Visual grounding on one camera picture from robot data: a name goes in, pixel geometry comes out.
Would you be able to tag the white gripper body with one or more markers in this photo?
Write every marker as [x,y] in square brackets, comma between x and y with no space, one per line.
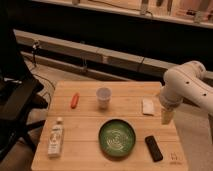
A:
[166,116]

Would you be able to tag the white sponge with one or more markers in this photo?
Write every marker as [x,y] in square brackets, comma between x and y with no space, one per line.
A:
[148,106]

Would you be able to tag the black remote control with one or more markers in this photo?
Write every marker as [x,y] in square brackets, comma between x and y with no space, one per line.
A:
[153,149]

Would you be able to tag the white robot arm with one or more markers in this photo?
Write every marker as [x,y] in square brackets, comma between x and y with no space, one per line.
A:
[185,81]

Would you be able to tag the black office chair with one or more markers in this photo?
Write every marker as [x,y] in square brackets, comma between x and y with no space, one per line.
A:
[19,94]

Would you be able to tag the green patterned plate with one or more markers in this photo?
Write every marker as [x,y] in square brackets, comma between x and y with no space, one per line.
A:
[116,138]

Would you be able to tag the orange carrot toy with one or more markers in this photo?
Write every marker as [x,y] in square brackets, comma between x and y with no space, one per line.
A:
[74,100]

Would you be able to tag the wooden table board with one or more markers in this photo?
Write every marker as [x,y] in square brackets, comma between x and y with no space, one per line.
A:
[80,148]

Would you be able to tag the white lotion bottle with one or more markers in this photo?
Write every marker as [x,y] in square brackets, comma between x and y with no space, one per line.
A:
[56,139]

